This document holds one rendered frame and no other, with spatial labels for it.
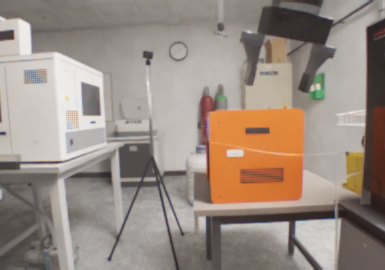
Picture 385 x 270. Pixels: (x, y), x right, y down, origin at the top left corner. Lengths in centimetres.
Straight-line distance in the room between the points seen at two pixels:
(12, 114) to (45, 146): 23
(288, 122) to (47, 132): 114
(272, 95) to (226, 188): 301
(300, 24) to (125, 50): 403
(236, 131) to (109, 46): 377
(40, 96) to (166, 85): 305
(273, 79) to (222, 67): 93
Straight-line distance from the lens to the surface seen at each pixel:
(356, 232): 105
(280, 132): 104
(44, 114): 126
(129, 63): 431
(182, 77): 410
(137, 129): 351
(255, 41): 46
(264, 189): 107
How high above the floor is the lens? 112
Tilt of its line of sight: 5 degrees down
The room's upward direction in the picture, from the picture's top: 2 degrees counter-clockwise
